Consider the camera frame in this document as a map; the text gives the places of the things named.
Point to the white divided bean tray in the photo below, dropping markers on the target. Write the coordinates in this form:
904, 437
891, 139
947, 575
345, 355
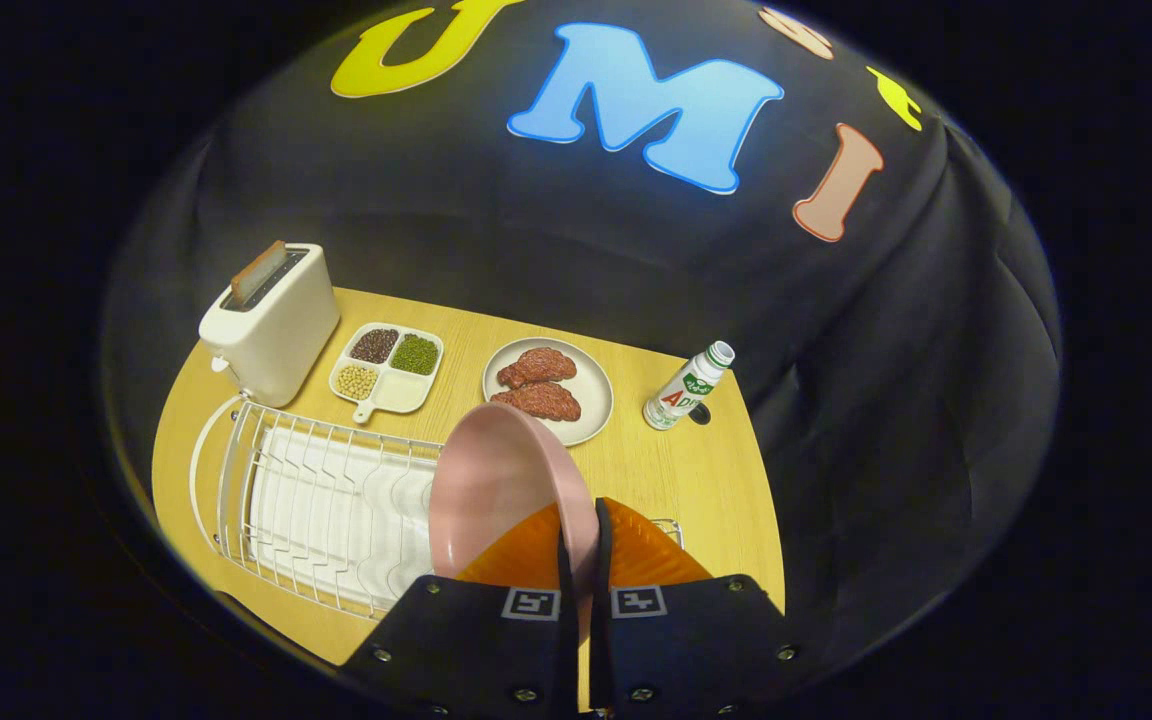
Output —
396, 392

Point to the white toaster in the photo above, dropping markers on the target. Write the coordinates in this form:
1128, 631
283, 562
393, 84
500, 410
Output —
276, 330

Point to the white drink bottle green label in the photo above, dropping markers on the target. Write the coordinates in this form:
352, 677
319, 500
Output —
681, 392

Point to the brown toast slice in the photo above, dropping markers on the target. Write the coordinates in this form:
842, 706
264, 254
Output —
256, 275

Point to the pink plate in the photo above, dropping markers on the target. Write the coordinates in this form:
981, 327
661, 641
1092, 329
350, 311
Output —
496, 480

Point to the reddish brown meat piece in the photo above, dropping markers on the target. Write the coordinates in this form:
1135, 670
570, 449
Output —
536, 367
541, 402

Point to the beige round plate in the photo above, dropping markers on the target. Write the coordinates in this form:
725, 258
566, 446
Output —
591, 400

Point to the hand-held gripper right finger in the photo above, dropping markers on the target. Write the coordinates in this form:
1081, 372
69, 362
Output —
601, 620

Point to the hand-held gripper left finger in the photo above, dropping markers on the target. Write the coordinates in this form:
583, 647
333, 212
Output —
567, 620

